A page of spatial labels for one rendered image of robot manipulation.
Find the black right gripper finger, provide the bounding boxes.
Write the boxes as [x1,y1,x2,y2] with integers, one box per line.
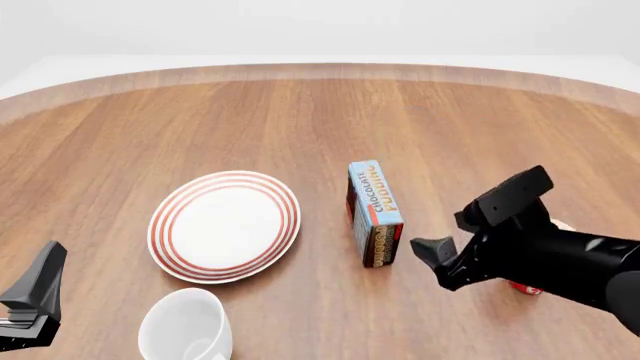
[409,235,455,272]
[453,201,489,231]

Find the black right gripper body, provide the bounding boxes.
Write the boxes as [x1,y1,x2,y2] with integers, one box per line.
[432,223,522,293]

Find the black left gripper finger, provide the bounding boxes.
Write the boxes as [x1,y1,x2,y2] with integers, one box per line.
[0,240,69,323]

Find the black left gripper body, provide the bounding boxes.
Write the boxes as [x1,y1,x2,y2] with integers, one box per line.
[0,299,63,348]

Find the red mug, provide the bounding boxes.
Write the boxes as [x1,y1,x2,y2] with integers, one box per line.
[508,219,577,298]

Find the chocolate pudding box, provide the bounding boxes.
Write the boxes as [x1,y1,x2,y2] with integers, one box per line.
[345,159,405,269]

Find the white mug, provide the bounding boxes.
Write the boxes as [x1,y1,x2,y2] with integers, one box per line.
[137,287,234,360]

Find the white plate with red rings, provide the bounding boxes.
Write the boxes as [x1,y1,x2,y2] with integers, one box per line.
[146,170,302,285]

